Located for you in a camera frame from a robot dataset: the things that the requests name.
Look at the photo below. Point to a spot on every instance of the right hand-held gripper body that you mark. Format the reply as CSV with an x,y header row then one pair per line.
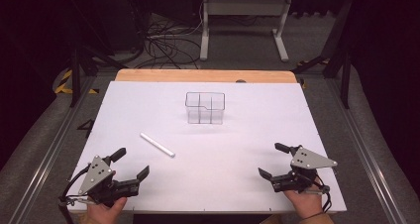
x,y
308,161

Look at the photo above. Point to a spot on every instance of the clear plastic organizer box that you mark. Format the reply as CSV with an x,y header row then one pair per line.
x,y
204,108

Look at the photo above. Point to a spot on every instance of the dark equipment box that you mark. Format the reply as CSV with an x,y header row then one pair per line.
x,y
125,19

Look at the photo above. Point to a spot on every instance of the white metal stand frame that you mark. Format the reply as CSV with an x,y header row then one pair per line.
x,y
244,7

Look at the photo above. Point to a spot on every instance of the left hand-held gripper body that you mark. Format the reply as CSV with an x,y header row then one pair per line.
x,y
95,174

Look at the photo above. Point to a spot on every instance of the person's right hand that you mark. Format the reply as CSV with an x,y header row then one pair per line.
x,y
307,202

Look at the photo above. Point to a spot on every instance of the person's left hand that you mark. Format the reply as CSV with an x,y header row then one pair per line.
x,y
100,214

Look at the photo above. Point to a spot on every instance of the white stick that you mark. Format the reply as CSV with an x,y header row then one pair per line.
x,y
157,145

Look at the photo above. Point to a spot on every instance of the black metal stand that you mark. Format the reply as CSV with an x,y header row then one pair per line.
x,y
76,75
340,58

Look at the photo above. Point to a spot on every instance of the dark wrist band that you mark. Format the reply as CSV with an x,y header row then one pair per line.
x,y
313,214

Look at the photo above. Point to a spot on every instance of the yellow black hazard tape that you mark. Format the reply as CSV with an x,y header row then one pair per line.
x,y
64,83

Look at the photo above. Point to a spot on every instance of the aluminium floor rail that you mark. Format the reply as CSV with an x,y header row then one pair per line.
x,y
49,158
366,158

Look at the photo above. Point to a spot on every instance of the wooden table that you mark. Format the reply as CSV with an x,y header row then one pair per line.
x,y
198,76

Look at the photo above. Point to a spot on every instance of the white board sheet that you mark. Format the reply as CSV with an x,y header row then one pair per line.
x,y
214,164

